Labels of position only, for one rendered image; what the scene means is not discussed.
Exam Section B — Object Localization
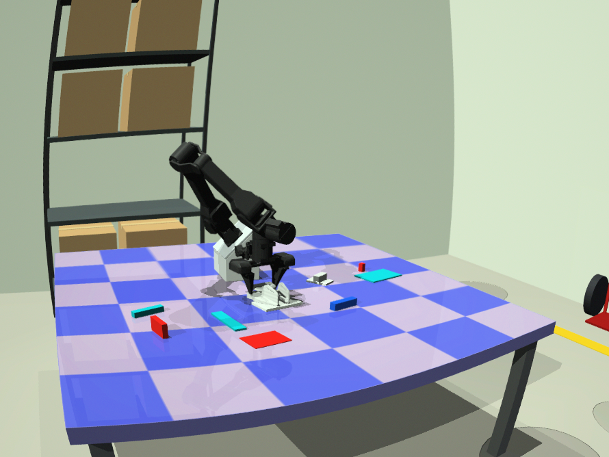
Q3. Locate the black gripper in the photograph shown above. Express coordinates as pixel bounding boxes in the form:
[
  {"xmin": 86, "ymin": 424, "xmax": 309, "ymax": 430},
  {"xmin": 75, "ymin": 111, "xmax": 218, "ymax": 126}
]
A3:
[{"xmin": 229, "ymin": 239, "xmax": 295, "ymax": 294}]

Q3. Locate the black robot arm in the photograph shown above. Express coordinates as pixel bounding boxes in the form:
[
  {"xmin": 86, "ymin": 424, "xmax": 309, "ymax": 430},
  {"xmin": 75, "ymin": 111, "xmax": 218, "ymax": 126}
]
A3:
[{"xmin": 169, "ymin": 142, "xmax": 296, "ymax": 247}]

